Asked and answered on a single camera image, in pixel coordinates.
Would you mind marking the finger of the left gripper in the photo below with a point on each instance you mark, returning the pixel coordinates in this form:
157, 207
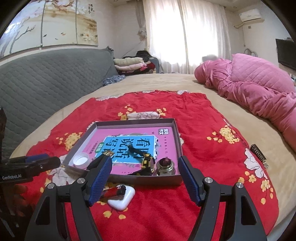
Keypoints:
28, 159
40, 166

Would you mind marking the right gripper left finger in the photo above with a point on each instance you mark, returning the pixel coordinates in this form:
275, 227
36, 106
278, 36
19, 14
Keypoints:
49, 220

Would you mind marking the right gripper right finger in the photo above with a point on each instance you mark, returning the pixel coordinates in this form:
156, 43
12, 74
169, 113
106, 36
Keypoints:
241, 219

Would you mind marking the white plastic jar lid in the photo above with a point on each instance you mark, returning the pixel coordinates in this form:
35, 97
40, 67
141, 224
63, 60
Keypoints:
81, 160

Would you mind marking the white earbuds case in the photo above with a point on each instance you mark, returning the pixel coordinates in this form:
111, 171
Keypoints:
120, 203

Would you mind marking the red lighter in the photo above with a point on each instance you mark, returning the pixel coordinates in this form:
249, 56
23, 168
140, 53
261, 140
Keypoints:
113, 192

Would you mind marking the yellow black wrist watch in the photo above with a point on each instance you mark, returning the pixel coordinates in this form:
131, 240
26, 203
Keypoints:
148, 162

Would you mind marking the person hand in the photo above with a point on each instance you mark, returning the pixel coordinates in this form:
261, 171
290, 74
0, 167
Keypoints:
16, 203

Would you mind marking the grey quilted headboard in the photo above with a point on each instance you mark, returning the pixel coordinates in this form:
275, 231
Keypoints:
36, 86

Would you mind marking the black blanket label tag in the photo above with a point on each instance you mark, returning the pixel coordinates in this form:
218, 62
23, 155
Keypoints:
255, 149

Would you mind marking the red floral blanket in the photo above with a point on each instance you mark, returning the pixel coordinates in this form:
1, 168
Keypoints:
209, 142

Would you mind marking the beige bed sheet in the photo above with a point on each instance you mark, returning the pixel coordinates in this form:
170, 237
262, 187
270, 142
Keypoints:
280, 157

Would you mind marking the grey cardboard box tray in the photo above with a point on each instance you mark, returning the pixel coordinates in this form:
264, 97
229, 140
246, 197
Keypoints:
165, 172

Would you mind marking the blue patterned cloth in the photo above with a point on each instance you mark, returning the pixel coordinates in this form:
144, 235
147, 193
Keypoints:
113, 79

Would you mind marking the pink Chinese workbook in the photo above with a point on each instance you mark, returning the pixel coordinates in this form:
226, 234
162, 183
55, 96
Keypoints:
129, 144

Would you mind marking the pink quilted duvet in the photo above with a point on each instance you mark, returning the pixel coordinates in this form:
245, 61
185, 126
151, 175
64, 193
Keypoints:
256, 85

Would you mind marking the folded clothes stack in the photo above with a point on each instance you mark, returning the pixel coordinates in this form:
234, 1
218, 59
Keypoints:
141, 63

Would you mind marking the black television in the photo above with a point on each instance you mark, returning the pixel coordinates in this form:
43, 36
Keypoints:
286, 53

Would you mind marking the white curtain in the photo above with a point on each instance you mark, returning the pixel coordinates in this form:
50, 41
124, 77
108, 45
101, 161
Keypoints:
181, 33

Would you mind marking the white air conditioner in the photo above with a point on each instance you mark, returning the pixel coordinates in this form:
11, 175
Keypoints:
250, 15

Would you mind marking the floral wall painting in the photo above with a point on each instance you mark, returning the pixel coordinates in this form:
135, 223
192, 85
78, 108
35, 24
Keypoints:
50, 23

